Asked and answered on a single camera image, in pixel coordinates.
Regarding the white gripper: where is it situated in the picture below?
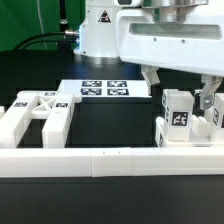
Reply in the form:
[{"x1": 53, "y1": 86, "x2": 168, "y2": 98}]
[{"x1": 116, "y1": 6, "x2": 224, "y2": 110}]

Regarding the white chair seat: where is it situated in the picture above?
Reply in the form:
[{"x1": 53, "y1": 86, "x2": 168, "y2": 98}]
[{"x1": 155, "y1": 115, "x2": 224, "y2": 148}]

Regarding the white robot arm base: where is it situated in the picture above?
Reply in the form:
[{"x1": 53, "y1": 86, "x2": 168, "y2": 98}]
[{"x1": 74, "y1": 0, "x2": 120, "y2": 65}]

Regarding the white tag plate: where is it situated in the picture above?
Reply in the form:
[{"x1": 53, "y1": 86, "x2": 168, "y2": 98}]
[{"x1": 58, "y1": 79, "x2": 151, "y2": 98}]

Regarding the white U-shaped fence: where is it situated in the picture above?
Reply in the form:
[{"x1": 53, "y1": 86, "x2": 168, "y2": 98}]
[{"x1": 0, "y1": 105, "x2": 224, "y2": 179}]

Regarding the black cable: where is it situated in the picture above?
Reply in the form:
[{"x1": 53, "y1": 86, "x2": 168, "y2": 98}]
[{"x1": 13, "y1": 29, "x2": 80, "y2": 51}]

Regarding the white chair back frame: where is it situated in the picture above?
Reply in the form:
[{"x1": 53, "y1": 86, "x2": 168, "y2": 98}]
[{"x1": 0, "y1": 91, "x2": 82, "y2": 149}]

